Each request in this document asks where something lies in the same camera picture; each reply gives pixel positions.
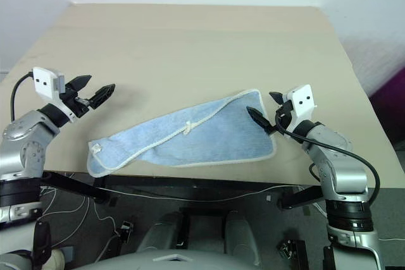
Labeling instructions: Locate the light blue towel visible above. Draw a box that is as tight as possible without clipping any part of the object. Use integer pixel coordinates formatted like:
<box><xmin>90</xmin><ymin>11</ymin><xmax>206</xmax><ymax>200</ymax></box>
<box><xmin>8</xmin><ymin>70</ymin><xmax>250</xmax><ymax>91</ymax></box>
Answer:
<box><xmin>86</xmin><ymin>88</ymin><xmax>277</xmax><ymax>179</ymax></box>

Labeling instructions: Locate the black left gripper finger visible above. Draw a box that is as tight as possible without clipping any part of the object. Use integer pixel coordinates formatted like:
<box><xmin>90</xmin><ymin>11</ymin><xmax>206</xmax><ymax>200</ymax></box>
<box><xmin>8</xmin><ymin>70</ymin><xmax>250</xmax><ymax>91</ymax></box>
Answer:
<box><xmin>66</xmin><ymin>75</ymin><xmax>93</xmax><ymax>92</ymax></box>
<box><xmin>89</xmin><ymin>83</ymin><xmax>116</xmax><ymax>109</ymax></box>

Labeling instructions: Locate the thin white floor cable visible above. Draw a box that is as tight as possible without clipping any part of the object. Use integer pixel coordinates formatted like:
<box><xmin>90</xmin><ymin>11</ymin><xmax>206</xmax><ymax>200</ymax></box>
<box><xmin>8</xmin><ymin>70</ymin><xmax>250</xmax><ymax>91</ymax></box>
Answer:
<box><xmin>39</xmin><ymin>173</ymin><xmax>300</xmax><ymax>264</ymax></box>

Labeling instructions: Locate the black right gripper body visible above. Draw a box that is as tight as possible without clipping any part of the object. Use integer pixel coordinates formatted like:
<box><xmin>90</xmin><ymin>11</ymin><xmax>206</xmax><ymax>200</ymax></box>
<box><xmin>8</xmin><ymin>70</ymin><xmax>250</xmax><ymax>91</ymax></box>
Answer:
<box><xmin>267</xmin><ymin>101</ymin><xmax>297</xmax><ymax>137</ymax></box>

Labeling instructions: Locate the black upright post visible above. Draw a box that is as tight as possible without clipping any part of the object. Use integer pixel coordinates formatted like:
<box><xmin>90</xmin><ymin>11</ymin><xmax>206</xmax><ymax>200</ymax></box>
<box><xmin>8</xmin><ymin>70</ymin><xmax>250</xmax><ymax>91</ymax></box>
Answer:
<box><xmin>32</xmin><ymin>219</ymin><xmax>52</xmax><ymax>267</ymax></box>

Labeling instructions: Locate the purple object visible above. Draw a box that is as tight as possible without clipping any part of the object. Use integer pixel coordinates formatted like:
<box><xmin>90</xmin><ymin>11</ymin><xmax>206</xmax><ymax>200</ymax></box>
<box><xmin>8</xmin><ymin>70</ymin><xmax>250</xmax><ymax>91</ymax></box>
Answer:
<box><xmin>368</xmin><ymin>69</ymin><xmax>405</xmax><ymax>157</ymax></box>

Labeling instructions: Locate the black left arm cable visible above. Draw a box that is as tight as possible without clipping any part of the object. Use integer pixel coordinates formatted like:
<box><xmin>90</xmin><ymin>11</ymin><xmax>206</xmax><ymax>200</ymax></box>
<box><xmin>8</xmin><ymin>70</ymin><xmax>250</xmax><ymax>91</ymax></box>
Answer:
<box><xmin>10</xmin><ymin>73</ymin><xmax>35</xmax><ymax>124</ymax></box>

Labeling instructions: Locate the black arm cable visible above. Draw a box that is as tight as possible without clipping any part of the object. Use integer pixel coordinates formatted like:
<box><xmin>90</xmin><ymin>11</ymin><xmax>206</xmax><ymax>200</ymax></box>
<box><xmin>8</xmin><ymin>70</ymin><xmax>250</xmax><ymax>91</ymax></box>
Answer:
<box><xmin>10</xmin><ymin>73</ymin><xmax>35</xmax><ymax>124</ymax></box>
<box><xmin>274</xmin><ymin>112</ymin><xmax>381</xmax><ymax>205</ymax></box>

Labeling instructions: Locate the grey rounded robot leg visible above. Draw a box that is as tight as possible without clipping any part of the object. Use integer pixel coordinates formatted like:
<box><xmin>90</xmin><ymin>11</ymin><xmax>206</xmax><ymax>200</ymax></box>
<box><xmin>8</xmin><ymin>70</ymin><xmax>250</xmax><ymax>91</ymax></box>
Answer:
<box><xmin>222</xmin><ymin>210</ymin><xmax>263</xmax><ymax>265</ymax></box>
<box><xmin>138</xmin><ymin>211</ymin><xmax>185</xmax><ymax>254</ymax></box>

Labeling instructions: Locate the black table frame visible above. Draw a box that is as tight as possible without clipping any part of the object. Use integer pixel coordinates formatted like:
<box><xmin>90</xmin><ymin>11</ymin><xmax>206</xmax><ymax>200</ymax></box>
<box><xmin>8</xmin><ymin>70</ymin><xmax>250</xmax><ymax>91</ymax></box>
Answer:
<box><xmin>40</xmin><ymin>170</ymin><xmax>325</xmax><ymax>211</ymax></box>

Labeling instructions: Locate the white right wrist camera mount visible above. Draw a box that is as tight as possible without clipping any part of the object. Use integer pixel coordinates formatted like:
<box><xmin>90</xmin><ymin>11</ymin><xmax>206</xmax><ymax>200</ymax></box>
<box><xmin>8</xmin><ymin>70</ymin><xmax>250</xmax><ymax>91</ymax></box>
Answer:
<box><xmin>282</xmin><ymin>83</ymin><xmax>318</xmax><ymax>132</ymax></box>

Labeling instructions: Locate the grey robot torso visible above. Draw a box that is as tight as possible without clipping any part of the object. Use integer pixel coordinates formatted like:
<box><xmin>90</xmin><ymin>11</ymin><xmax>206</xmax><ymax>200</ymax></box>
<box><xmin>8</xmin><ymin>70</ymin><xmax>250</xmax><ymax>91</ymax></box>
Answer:
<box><xmin>72</xmin><ymin>249</ymin><xmax>264</xmax><ymax>270</ymax></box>

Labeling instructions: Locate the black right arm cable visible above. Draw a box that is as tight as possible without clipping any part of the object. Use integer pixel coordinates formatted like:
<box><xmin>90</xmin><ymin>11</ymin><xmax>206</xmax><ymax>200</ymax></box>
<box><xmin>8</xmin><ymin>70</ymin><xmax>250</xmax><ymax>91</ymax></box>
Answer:
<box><xmin>274</xmin><ymin>112</ymin><xmax>381</xmax><ymax>205</ymax></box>

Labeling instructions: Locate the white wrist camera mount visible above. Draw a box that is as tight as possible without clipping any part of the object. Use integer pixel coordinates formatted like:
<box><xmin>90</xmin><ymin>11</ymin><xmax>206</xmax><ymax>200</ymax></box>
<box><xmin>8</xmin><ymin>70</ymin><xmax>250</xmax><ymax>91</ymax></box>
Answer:
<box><xmin>32</xmin><ymin>66</ymin><xmax>78</xmax><ymax>124</ymax></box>
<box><xmin>282</xmin><ymin>83</ymin><xmax>318</xmax><ymax>132</ymax></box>

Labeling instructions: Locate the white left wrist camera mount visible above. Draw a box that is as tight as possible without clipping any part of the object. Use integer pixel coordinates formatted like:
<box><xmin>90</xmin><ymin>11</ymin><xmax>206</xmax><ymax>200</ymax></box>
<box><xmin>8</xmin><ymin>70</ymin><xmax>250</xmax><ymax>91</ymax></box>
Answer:
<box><xmin>32</xmin><ymin>66</ymin><xmax>78</xmax><ymax>124</ymax></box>

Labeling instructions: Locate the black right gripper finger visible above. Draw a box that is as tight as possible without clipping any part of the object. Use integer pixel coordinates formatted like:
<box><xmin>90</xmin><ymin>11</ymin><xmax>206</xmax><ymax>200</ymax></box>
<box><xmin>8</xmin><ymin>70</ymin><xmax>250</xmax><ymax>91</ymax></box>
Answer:
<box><xmin>246</xmin><ymin>106</ymin><xmax>277</xmax><ymax>135</ymax></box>
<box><xmin>268</xmin><ymin>91</ymin><xmax>287</xmax><ymax>106</ymax></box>

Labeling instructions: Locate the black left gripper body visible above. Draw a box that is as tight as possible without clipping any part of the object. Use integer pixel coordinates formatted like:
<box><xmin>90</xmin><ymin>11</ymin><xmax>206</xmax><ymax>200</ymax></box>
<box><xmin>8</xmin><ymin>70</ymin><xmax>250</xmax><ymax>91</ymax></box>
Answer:
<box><xmin>59</xmin><ymin>83</ymin><xmax>96</xmax><ymax>118</ymax></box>

